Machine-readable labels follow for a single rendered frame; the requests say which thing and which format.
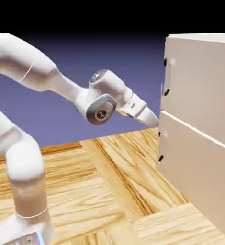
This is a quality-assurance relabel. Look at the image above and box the white painted cabinet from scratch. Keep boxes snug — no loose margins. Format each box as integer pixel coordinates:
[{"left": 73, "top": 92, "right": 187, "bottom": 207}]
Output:
[{"left": 155, "top": 33, "right": 225, "bottom": 244}]

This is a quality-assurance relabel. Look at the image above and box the dark curved metal handle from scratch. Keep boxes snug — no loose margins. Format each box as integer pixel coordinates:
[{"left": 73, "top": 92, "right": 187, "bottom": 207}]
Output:
[
  {"left": 157, "top": 131, "right": 165, "bottom": 163},
  {"left": 160, "top": 58, "right": 171, "bottom": 97}
]

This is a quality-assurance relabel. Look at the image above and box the white cabinet door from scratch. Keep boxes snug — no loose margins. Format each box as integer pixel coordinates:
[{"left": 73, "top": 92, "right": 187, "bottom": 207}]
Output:
[
  {"left": 160, "top": 36, "right": 225, "bottom": 149},
  {"left": 156, "top": 111, "right": 225, "bottom": 244}
]

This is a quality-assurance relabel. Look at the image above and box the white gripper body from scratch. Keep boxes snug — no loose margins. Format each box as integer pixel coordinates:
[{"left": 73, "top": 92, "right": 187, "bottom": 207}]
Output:
[{"left": 136, "top": 105, "right": 160, "bottom": 129}]

